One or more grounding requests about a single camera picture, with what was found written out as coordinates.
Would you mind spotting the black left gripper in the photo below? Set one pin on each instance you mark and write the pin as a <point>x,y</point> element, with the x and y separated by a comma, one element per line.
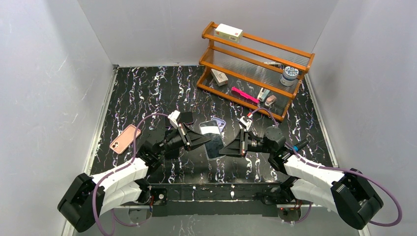
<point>185,136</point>

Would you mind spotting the lilac phone case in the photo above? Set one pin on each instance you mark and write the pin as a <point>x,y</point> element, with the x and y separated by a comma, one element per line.
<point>220,123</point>

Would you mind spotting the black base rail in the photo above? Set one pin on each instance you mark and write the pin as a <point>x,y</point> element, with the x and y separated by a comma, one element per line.
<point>219,199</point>

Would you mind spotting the blue white jar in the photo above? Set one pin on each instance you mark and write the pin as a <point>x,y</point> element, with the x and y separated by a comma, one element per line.
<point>289,76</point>

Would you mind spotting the pink comb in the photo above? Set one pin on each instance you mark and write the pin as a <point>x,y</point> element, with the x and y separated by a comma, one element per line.
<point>244,95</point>

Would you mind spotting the white cardboard box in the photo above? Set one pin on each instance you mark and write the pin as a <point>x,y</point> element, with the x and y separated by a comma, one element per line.
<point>228,33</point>

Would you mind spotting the purple-edged smartphone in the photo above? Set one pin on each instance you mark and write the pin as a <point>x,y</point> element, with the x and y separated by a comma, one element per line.
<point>184,117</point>

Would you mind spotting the orange wooden shelf rack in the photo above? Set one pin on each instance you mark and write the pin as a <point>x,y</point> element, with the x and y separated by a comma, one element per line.
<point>250,65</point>

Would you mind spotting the black smartphone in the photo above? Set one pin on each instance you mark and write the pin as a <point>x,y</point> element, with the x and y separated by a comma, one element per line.
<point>211,130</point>

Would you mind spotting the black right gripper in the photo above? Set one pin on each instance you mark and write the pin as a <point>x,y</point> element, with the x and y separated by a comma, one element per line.
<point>243,142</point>

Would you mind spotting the light blue stapler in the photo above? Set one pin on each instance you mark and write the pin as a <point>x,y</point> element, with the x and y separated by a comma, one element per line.
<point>263,94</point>

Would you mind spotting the small grey box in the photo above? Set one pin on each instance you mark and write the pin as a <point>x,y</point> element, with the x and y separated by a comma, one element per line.
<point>220,77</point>

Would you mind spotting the pink small stapler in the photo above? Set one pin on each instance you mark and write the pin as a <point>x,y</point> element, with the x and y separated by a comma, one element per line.
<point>270,100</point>

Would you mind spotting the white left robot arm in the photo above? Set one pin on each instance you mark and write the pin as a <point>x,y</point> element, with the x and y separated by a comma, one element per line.
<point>90,196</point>

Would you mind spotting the pink cased phone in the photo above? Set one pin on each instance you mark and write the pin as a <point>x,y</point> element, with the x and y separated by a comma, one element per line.
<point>123,140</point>

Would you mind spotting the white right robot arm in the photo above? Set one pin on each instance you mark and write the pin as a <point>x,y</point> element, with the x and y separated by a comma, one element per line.
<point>351,196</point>

